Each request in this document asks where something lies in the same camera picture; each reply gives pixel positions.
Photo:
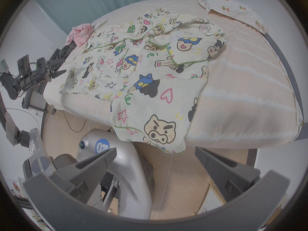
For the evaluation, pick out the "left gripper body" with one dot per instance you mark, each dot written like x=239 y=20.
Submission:
x=41 y=77

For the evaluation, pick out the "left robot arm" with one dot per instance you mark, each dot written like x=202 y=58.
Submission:
x=10 y=88

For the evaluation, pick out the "white printed pillow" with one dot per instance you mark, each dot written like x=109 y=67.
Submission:
x=228 y=8

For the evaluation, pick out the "white garment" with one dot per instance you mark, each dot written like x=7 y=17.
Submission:
x=99 y=24

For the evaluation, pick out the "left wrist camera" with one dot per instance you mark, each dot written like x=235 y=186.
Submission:
x=41 y=64

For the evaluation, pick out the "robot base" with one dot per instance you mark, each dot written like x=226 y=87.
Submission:
x=125 y=172

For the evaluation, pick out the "bed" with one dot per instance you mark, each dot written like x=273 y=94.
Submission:
x=240 y=80

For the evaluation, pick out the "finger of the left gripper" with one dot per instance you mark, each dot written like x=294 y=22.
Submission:
x=56 y=74
x=55 y=64

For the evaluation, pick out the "white printed pyjama top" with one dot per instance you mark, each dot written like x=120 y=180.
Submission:
x=144 y=80

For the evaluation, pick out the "pink garment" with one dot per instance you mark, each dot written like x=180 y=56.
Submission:
x=80 y=34

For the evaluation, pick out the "black garment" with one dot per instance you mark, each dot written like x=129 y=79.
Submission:
x=63 y=53

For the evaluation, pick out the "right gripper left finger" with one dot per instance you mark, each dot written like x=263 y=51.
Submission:
x=96 y=169

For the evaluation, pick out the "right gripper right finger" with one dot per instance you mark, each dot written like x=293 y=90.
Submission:
x=214 y=172

